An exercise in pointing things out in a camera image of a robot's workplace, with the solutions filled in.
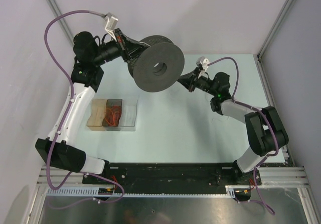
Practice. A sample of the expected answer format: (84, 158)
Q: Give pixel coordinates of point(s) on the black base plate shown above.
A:
(172, 179)

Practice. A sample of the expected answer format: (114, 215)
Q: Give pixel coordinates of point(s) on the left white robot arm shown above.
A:
(58, 149)

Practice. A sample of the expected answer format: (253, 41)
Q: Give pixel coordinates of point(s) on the right aluminium frame post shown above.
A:
(288, 4)

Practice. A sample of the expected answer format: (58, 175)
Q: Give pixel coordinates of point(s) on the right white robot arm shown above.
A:
(265, 131)

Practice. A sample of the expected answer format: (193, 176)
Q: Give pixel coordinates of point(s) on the aluminium front rail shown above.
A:
(271, 177)

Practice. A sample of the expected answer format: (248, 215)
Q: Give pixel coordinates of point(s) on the left aluminium frame post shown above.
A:
(64, 26)

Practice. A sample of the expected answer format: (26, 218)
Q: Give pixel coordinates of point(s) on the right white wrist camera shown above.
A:
(203, 64)

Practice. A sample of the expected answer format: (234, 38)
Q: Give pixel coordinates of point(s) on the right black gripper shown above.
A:
(187, 82)

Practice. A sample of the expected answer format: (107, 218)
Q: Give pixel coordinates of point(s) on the clear compartment tray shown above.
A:
(113, 115)

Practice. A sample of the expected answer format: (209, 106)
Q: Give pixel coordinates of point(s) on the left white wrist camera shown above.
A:
(110, 23)

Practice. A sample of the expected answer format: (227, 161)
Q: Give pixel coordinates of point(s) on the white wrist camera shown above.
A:
(203, 64)
(110, 23)

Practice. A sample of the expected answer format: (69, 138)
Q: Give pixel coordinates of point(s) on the aluminium frame post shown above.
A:
(288, 4)
(64, 26)

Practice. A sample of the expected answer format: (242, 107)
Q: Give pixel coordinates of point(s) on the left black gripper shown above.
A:
(132, 53)

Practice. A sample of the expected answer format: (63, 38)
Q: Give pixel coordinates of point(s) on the black cable spool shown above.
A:
(159, 66)

